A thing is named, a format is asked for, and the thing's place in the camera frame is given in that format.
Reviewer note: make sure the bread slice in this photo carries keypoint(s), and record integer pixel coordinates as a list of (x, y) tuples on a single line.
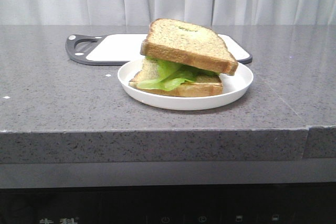
[(189, 44), (188, 91)]

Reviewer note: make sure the white cutting board grey rim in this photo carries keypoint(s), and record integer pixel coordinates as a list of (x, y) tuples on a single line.
[(107, 50)]

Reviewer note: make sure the white round plate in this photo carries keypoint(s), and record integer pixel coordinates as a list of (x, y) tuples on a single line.
[(234, 87)]

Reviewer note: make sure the green lettuce leaf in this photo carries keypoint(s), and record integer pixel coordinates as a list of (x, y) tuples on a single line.
[(158, 74)]

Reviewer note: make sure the black appliance control panel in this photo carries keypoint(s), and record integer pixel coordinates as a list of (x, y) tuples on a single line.
[(258, 203)]

